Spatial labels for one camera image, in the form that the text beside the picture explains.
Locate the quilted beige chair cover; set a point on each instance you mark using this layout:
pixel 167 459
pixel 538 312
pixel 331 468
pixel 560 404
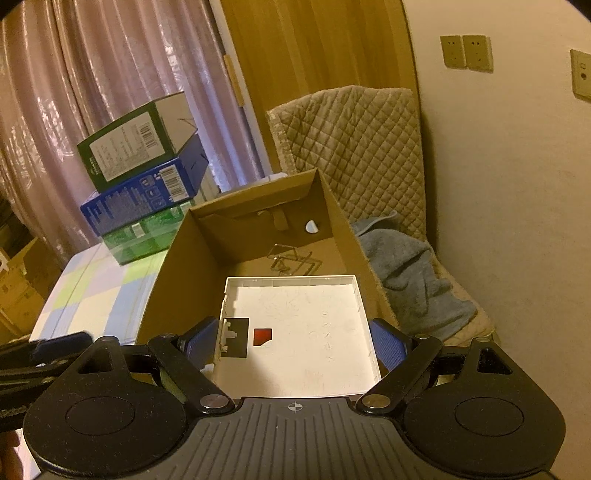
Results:
pixel 360 147

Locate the light green carton box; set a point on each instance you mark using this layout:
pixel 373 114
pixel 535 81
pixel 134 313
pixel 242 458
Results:
pixel 134 240

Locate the dark green carton box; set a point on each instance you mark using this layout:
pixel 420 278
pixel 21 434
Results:
pixel 124 152

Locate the brown cardboard box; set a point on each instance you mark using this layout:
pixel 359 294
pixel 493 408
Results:
pixel 240 240

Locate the wooden door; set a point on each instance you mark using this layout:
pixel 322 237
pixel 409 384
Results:
pixel 323 46

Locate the blue carton box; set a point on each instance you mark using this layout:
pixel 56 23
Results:
pixel 134 203

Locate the pink patterned curtain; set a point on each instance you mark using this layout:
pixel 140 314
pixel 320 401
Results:
pixel 92 69

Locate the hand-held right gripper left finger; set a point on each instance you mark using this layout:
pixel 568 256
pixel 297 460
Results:
pixel 203 341

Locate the white square plastic tray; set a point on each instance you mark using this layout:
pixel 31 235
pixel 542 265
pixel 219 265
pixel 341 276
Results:
pixel 300 332

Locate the grey blue towel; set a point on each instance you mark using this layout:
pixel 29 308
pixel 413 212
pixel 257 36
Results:
pixel 406 272

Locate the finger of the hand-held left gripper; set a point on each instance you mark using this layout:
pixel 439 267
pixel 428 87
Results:
pixel 37 374
pixel 62 345

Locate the checked tablecloth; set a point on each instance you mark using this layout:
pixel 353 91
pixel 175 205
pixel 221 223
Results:
pixel 92 286

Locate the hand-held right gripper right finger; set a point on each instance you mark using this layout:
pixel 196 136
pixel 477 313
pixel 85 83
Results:
pixel 385 344

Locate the wall socket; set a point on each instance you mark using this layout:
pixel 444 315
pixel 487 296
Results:
pixel 452 51
pixel 478 53

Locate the person's left hand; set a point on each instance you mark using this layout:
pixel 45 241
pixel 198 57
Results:
pixel 9 457

